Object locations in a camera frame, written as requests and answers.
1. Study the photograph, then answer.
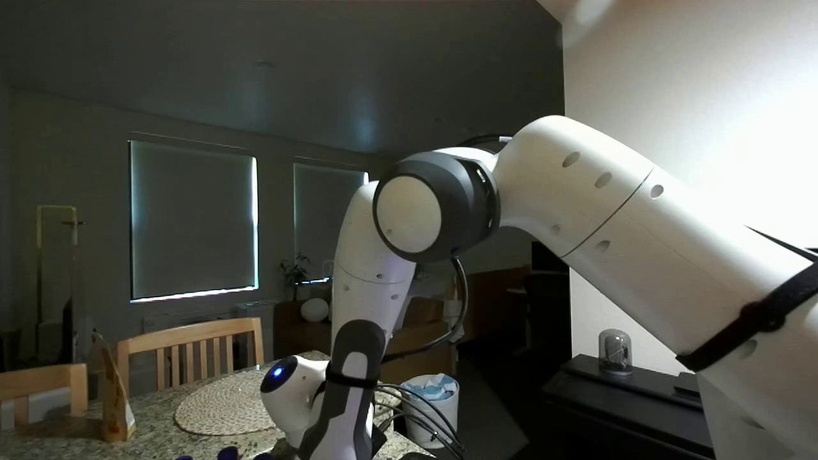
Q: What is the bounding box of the white trash bin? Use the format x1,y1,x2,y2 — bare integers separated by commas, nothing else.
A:
400,371,463,452

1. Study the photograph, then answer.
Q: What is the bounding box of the wooden slatted chair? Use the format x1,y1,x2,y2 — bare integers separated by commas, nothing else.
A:
114,314,268,398

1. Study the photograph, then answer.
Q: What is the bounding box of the narrow window with blind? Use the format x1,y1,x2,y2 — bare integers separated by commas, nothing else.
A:
289,158,372,290

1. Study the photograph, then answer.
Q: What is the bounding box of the round woven placemat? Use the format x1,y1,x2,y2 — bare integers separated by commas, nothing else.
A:
171,369,281,440

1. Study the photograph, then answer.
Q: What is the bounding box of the small wooden chair back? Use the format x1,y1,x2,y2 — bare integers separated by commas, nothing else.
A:
0,360,92,430

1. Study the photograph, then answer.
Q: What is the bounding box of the black gripper cable bundle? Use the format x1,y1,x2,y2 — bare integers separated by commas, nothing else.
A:
372,382,468,460

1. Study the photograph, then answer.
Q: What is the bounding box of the pale framed door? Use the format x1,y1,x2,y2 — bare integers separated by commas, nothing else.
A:
33,201,84,364

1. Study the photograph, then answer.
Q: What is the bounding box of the large window with blind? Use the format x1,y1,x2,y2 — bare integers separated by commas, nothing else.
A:
126,139,263,307

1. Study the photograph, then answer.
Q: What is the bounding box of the black low cabinet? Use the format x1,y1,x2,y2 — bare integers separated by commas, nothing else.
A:
539,351,721,460

